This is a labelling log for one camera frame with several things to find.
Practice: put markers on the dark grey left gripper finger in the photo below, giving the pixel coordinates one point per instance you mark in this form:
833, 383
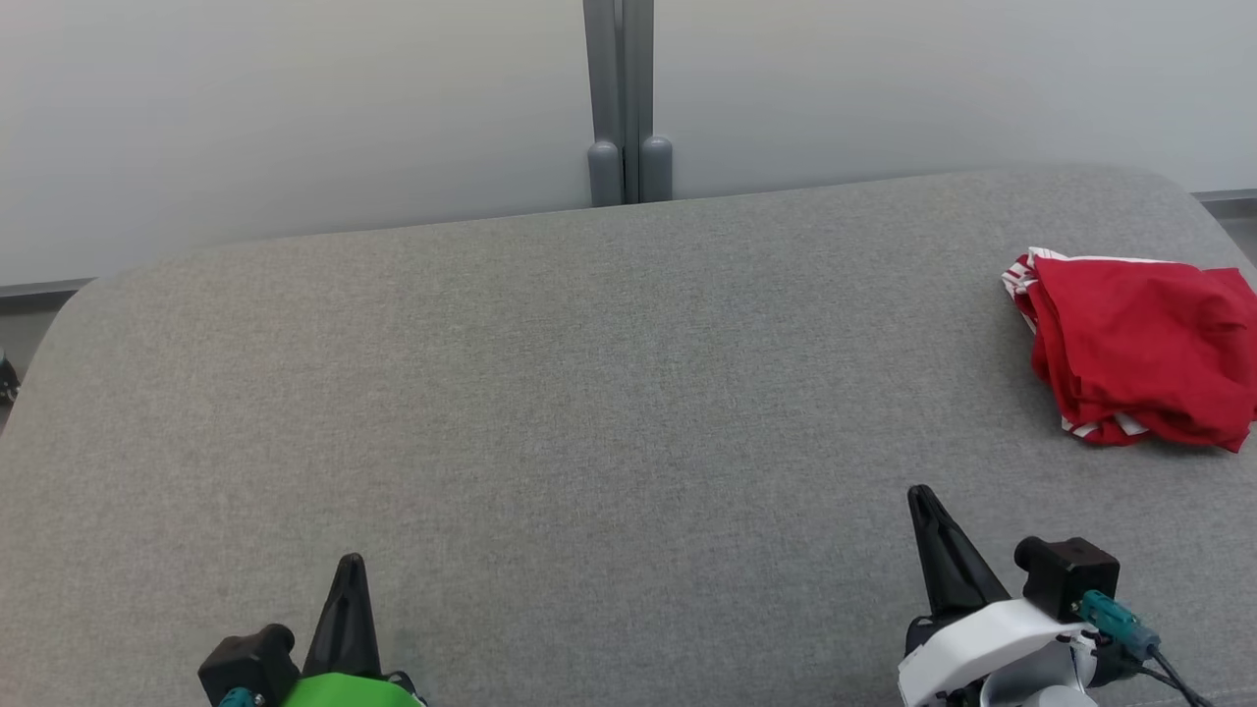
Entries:
346, 628

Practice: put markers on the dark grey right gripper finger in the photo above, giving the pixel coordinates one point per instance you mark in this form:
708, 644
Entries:
948, 560

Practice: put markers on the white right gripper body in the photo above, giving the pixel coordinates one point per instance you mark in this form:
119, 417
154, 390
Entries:
992, 638

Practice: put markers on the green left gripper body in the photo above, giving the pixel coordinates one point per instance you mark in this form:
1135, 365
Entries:
349, 692

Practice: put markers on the red basketball jersey shirt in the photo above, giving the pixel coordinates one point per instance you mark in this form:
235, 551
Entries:
1017, 280

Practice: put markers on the red shorts with white stripe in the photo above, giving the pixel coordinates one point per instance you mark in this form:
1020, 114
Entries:
1129, 314

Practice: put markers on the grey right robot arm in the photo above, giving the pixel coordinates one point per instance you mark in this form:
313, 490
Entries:
1041, 697

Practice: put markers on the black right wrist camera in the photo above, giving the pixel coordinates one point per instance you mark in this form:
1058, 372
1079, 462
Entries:
1070, 574

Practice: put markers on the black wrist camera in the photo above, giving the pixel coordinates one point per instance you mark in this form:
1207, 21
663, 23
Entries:
1070, 574
250, 663

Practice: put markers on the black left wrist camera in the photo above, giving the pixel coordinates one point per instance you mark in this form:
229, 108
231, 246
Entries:
250, 663

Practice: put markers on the grey partition bottom rail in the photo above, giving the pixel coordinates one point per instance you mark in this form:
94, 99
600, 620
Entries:
44, 290
1228, 196

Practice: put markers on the grey metal partition post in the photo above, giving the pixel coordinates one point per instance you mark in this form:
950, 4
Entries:
650, 98
603, 98

